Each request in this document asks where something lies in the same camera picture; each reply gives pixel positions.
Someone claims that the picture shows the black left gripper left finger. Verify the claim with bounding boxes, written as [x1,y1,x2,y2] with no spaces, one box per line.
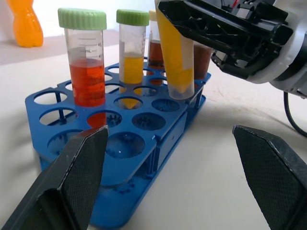
[0,125,109,230]

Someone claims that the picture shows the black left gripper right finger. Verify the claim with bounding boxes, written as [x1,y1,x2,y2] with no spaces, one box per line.
[231,124,307,230]

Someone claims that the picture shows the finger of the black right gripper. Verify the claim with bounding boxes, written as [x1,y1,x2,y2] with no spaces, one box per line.
[157,0,294,56]

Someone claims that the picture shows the yellow liquid tube white label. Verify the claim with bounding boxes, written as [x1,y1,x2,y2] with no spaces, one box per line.
[155,0,195,100]

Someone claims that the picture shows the brown liquid test tube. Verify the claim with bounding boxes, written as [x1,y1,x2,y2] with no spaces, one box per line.
[193,44,213,81]

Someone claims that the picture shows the blue test tube rack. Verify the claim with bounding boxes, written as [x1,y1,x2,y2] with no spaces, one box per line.
[24,62,212,227]

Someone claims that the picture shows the brown liquid tube cream cap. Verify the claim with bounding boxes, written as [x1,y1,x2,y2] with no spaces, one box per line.
[148,10,166,87]

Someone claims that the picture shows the red liquid tube green cap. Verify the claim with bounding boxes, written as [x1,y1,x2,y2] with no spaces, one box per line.
[57,8,107,129]

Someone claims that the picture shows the yellow liquid tube green cap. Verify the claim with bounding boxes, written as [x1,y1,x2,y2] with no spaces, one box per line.
[116,9,150,110]

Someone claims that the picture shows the orange plastic bottle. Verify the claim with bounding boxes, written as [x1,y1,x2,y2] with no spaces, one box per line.
[6,0,44,48]

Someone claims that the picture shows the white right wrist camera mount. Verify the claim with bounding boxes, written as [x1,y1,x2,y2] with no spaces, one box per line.
[246,0,307,84]

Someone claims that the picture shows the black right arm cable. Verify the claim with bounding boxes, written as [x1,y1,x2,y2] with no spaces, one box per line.
[283,92,307,138]

